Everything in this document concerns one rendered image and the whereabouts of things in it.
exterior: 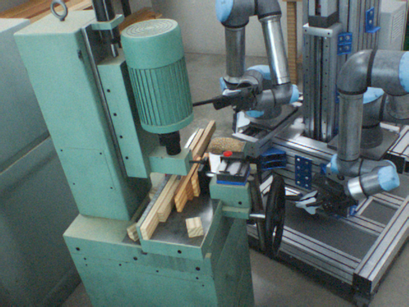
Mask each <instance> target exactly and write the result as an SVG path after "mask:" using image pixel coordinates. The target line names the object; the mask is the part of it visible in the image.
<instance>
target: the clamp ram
mask: <svg viewBox="0 0 409 307"><path fill-rule="evenodd" d="M204 159H205V160H206V164H201V165H200V167H199V168H198V170H197V174H198V179H199V186H200V190H201V191H205V189H206V187H207V185H208V183H209V181H210V179H211V178H213V176H214V174H216V173H217V171H211V169H210V161H209V157H207V156H205V157H204Z"/></svg>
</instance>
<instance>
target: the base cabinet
mask: <svg viewBox="0 0 409 307"><path fill-rule="evenodd" d="M70 253H71V256H72V258H73V260H74V262H75V265H76V267H77V270H78V272H79V274H80V277H81V279H82V282H83V283H84V286H85V288H86V291H87V293H88V295H89V298H90V300H91V303H92V305H93V307H254V304H255V301H254V290H253V283H252V271H251V258H250V251H249V239H248V232H247V220H246V219H242V218H235V219H234V221H233V224H232V227H231V229H230V232H229V235H228V238H227V240H226V243H225V245H224V249H223V251H222V254H221V256H220V259H219V262H218V264H217V267H216V270H215V272H214V275H213V276H208V275H204V274H196V273H192V272H185V271H177V270H173V269H166V268H161V267H154V266H150V265H143V264H135V263H131V262H124V261H119V260H112V259H108V258H100V257H98V256H93V255H85V254H81V253H74V252H70Z"/></svg>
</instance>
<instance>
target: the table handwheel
mask: <svg viewBox="0 0 409 307"><path fill-rule="evenodd" d="M284 195H286V186H285V181H284V179H283V177H282V176H280V175H277V176H275V177H274V179H273V180H272V183H271V185H270V189H269V192H268V198H267V203H266V210H260V211H259V212H255V211H254V210H253V209H252V211H251V214H250V217H249V219H257V220H263V221H265V227H264V242H265V252H266V255H267V257H269V258H270V259H274V258H275V257H276V256H277V255H278V253H279V250H280V247H281V242H282V236H283V231H284V222H285V213H286V200H285V199H284ZM276 226H277V227H276ZM275 227H276V231H275V238H274V243H273V235H274V230H275Z"/></svg>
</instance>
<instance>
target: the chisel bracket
mask: <svg viewBox="0 0 409 307"><path fill-rule="evenodd" d="M148 158H149V162H150V166H151V171H152V172H153V173H167V174H174V175H188V174H189V172H190V170H191V169H192V167H193V165H194V163H189V161H193V157H192V150H191V148H181V153H179V154H178V155H168V154H167V150H166V147H165V146H155V148H154V149H153V150H152V152H151V153H150V154H149V156H148Z"/></svg>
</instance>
